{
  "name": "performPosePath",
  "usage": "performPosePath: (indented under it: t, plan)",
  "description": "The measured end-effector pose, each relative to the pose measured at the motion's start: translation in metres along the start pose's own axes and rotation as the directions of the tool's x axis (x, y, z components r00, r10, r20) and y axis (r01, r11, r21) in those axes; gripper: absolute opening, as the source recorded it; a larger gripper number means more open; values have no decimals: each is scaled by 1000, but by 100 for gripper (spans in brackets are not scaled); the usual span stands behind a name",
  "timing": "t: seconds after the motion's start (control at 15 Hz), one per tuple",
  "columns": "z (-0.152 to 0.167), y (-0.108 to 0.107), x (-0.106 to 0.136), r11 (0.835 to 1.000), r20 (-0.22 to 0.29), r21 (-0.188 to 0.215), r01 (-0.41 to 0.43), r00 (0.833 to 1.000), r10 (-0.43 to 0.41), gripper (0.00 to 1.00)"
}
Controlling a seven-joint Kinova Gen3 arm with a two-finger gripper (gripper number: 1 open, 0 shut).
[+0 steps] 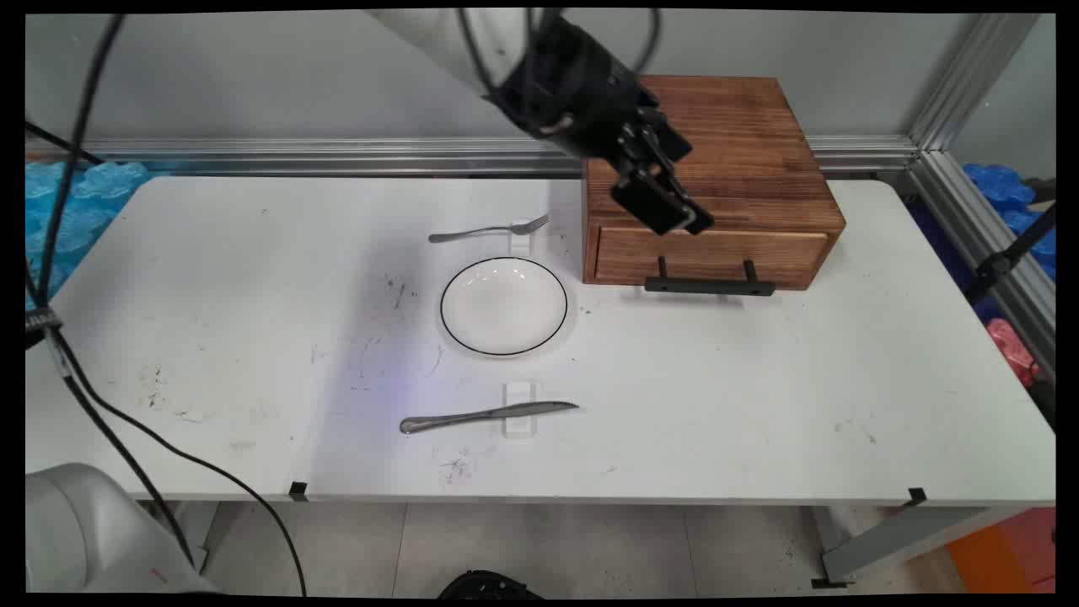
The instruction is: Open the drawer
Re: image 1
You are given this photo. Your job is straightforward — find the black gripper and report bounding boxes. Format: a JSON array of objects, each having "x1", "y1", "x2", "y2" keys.
[{"x1": 485, "y1": 13, "x2": 715, "y2": 238}]

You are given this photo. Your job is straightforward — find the dark grey bar handle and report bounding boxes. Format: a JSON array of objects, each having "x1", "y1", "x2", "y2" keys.
[{"x1": 593, "y1": 224, "x2": 832, "y2": 298}]

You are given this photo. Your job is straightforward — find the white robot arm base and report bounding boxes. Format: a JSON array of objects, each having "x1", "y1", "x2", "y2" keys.
[{"x1": 25, "y1": 462, "x2": 222, "y2": 596}]

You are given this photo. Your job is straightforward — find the brown wooden drawer cabinet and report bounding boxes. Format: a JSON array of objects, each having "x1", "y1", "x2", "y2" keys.
[{"x1": 582, "y1": 75, "x2": 847, "y2": 293}]

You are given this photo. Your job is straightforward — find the silver metal fork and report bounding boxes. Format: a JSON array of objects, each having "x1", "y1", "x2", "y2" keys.
[{"x1": 428, "y1": 213, "x2": 551, "y2": 244}]

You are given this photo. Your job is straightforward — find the white plate with black rim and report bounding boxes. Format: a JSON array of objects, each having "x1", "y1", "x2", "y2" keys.
[{"x1": 438, "y1": 255, "x2": 570, "y2": 357}]

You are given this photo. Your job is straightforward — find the large clear knife rest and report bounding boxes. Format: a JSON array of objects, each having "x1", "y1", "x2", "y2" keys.
[{"x1": 502, "y1": 380, "x2": 540, "y2": 440}]

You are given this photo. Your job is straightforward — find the silver metal table knife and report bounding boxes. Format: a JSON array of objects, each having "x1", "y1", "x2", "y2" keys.
[{"x1": 399, "y1": 400, "x2": 581, "y2": 436}]

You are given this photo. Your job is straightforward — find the blue foam mat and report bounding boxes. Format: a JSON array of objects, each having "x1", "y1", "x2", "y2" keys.
[
  {"x1": 25, "y1": 160, "x2": 154, "y2": 306},
  {"x1": 964, "y1": 163, "x2": 1056, "y2": 281}
]

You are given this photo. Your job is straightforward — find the pink foam piece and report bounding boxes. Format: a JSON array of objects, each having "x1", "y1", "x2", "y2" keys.
[{"x1": 985, "y1": 318, "x2": 1043, "y2": 389}]

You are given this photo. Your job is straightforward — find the grey table leg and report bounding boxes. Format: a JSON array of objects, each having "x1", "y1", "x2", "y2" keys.
[{"x1": 811, "y1": 504, "x2": 1039, "y2": 589}]

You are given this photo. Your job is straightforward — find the black round object on floor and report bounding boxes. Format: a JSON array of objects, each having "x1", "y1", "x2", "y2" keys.
[{"x1": 437, "y1": 570, "x2": 545, "y2": 600}]

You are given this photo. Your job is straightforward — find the orange box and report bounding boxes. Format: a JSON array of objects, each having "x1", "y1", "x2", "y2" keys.
[{"x1": 946, "y1": 506, "x2": 1056, "y2": 595}]

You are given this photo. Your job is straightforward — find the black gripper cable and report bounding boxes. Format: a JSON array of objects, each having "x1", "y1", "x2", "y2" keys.
[{"x1": 458, "y1": 8, "x2": 663, "y2": 95}]

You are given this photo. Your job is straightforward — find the upright aluminium frame post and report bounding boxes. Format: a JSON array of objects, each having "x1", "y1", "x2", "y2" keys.
[{"x1": 909, "y1": 12, "x2": 1044, "y2": 154}]

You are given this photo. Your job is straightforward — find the horizontal aluminium frame rail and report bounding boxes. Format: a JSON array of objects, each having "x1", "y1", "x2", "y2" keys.
[{"x1": 25, "y1": 135, "x2": 921, "y2": 180}]

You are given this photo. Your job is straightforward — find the slanted aluminium frame rail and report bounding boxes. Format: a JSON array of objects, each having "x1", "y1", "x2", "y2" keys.
[{"x1": 909, "y1": 150, "x2": 1056, "y2": 382}]

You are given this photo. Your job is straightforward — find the thin black cable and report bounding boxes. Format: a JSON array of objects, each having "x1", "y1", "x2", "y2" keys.
[{"x1": 63, "y1": 371, "x2": 308, "y2": 597}]

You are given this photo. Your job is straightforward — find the thick black cable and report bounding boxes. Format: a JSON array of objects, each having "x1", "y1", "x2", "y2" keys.
[{"x1": 25, "y1": 12, "x2": 200, "y2": 576}]

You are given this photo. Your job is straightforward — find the short black cable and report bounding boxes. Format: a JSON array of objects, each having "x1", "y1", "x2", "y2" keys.
[{"x1": 25, "y1": 121, "x2": 107, "y2": 166}]

